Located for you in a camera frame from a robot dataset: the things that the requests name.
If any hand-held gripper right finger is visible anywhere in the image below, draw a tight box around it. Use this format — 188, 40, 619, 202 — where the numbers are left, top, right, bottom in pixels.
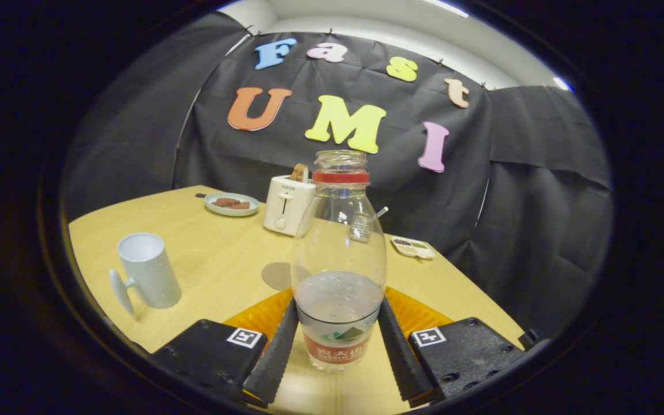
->
377, 286, 527, 402

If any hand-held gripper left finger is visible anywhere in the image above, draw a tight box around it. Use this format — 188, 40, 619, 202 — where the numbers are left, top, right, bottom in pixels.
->
149, 287, 301, 409

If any clear plastic bottle red label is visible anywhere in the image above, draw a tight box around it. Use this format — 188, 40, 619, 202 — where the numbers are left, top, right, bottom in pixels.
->
290, 150, 388, 371

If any round brown coaster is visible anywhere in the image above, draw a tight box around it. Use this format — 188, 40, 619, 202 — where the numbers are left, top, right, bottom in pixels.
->
261, 262, 310, 292

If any white cup with handle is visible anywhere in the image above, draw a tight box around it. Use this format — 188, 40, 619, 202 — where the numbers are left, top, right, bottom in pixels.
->
108, 232, 183, 316

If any white compartment tray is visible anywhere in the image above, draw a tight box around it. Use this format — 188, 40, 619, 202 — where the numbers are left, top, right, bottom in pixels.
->
390, 236, 436, 260

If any wooden table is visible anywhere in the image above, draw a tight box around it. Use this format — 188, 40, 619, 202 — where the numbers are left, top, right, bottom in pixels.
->
68, 184, 526, 414

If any white toaster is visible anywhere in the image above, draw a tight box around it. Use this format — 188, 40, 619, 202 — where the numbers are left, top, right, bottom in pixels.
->
263, 175, 316, 237

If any pale green plate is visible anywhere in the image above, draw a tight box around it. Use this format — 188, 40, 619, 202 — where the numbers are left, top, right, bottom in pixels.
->
204, 192, 261, 217

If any long ceiling light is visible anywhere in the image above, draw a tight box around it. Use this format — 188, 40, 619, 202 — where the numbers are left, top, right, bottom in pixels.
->
424, 0, 470, 18

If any metal wire basket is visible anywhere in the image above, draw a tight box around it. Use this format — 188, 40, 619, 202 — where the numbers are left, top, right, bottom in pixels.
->
349, 213, 374, 243

